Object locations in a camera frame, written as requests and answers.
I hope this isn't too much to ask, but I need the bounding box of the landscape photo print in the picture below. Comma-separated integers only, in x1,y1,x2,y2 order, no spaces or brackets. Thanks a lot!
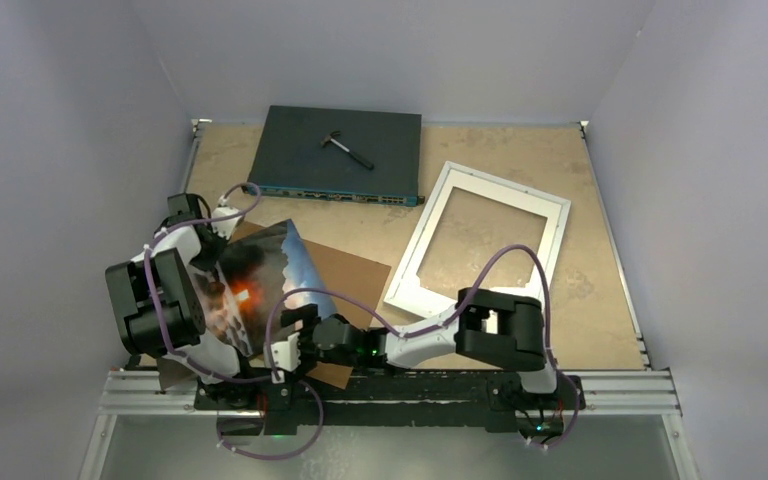
188,220,337,357

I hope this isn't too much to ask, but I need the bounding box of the white picture frame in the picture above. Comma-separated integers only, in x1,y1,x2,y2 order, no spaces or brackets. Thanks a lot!
383,160,574,321

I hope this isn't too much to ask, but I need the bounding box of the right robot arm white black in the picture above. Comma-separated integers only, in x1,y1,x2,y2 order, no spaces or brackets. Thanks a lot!
266,288,561,407

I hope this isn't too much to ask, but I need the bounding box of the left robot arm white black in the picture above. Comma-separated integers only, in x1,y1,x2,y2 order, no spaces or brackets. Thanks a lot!
105,193,261,409

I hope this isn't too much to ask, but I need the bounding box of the brown cardboard backing board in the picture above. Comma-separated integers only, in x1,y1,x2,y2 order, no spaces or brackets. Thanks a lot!
158,221,392,393

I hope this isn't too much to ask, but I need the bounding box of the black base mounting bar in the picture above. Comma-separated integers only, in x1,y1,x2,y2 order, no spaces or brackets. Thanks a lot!
194,370,586,437

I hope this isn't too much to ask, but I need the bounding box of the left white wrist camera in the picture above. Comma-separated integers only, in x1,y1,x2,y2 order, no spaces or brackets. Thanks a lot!
210,205,244,240

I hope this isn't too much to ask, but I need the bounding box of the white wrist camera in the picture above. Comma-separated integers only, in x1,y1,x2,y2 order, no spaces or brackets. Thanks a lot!
210,205,244,240
269,332,301,372

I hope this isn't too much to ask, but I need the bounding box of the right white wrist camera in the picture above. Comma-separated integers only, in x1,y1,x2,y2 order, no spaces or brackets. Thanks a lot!
269,332,301,372

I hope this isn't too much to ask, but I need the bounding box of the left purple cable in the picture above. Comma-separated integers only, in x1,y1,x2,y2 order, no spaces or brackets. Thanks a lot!
142,182,325,462

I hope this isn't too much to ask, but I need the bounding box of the purple cable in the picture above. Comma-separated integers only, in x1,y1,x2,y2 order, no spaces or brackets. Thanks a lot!
142,182,325,462
263,245,583,452

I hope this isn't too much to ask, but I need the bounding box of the dark network switch box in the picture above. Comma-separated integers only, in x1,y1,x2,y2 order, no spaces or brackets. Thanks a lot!
248,105,425,207

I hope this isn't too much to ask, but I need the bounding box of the small black-handled hammer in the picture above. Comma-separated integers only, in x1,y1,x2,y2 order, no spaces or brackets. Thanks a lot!
320,130,375,171

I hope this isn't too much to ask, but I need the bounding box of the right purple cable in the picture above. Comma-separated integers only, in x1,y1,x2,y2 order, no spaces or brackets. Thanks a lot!
263,245,583,452

